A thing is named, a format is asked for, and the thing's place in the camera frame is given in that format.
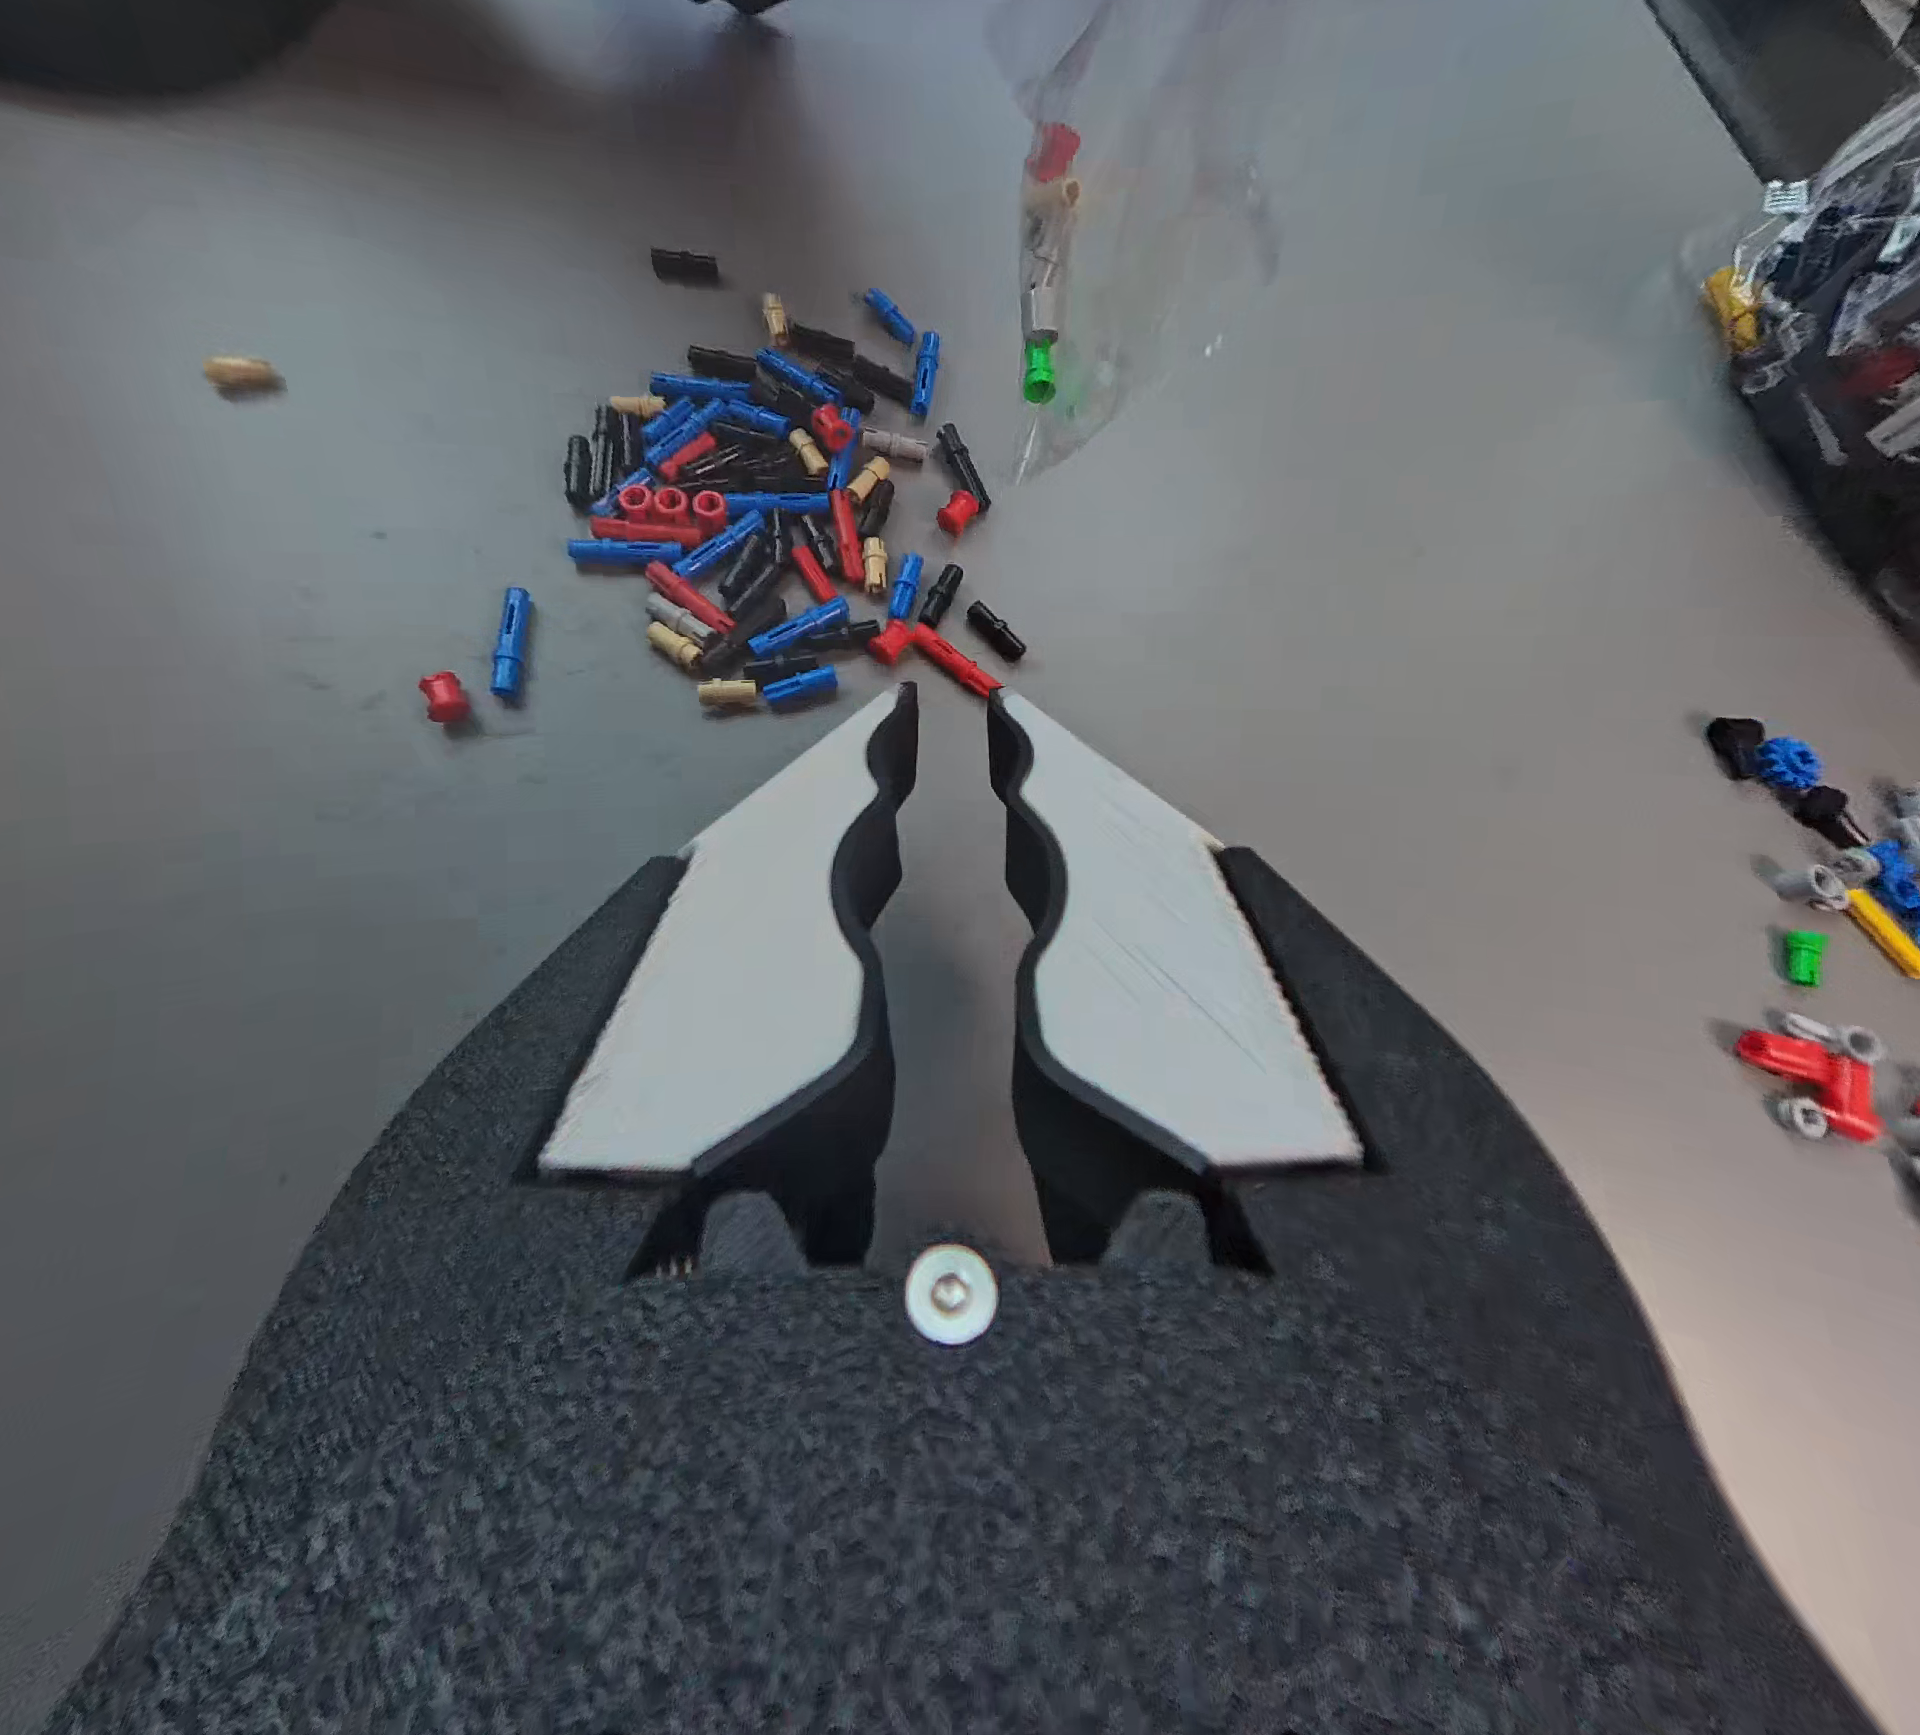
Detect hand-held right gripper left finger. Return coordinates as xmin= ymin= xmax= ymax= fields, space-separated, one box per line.
xmin=536 ymin=679 xmax=920 ymax=1270

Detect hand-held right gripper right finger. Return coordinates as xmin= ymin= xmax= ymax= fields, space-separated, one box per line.
xmin=984 ymin=691 xmax=1364 ymax=1270

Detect small clear plastic bag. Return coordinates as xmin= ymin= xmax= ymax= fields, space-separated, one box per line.
xmin=983 ymin=0 xmax=1352 ymax=485

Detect red angled pin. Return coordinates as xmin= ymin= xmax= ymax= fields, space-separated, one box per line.
xmin=866 ymin=620 xmax=1004 ymax=703

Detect pile of small mixed pieces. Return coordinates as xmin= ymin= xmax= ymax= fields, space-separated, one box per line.
xmin=1701 ymin=711 xmax=1920 ymax=1219

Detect grey desk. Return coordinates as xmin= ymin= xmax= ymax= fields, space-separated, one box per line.
xmin=0 ymin=0 xmax=1920 ymax=1735

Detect pile of connector pins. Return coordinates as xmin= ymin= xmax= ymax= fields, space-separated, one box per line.
xmin=561 ymin=287 xmax=995 ymax=717

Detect clear bag of black parts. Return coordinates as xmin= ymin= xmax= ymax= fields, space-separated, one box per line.
xmin=1679 ymin=100 xmax=1920 ymax=656

